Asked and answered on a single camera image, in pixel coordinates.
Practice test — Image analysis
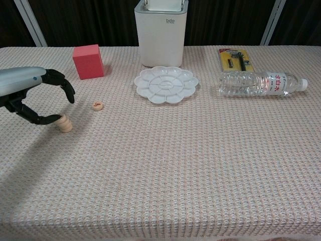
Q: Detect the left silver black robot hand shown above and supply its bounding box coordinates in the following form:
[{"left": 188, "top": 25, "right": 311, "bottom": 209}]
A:
[{"left": 0, "top": 66, "right": 76, "bottom": 126}]

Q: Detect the black pleated curtain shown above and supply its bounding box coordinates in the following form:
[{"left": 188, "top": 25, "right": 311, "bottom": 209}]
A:
[{"left": 0, "top": 0, "right": 321, "bottom": 48}]

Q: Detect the aluminium frame post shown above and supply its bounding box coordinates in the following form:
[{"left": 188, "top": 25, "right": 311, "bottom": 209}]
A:
[
  {"left": 13, "top": 0, "right": 48, "bottom": 48},
  {"left": 260, "top": 0, "right": 287, "bottom": 46}
]

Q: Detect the beige woven tablecloth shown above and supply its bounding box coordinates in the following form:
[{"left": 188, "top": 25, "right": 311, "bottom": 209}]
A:
[{"left": 0, "top": 46, "right": 321, "bottom": 241}]

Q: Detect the red cube block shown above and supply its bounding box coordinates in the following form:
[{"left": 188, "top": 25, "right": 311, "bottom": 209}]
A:
[{"left": 72, "top": 44, "right": 105, "bottom": 80}]

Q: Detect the white flower paint palette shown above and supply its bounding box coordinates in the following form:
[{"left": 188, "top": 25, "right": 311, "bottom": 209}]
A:
[{"left": 133, "top": 66, "right": 199, "bottom": 104}]

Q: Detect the clear plastic water bottle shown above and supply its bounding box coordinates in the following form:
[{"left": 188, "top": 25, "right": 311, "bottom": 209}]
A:
[{"left": 218, "top": 70, "right": 308, "bottom": 97}]

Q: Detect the white lidded desktop bin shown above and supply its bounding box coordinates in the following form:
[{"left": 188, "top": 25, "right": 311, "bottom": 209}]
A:
[{"left": 134, "top": 0, "right": 189, "bottom": 68}]

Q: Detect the razor in yellow blister pack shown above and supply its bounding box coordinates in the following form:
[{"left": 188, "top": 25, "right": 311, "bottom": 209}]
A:
[{"left": 217, "top": 48, "right": 256, "bottom": 73}]

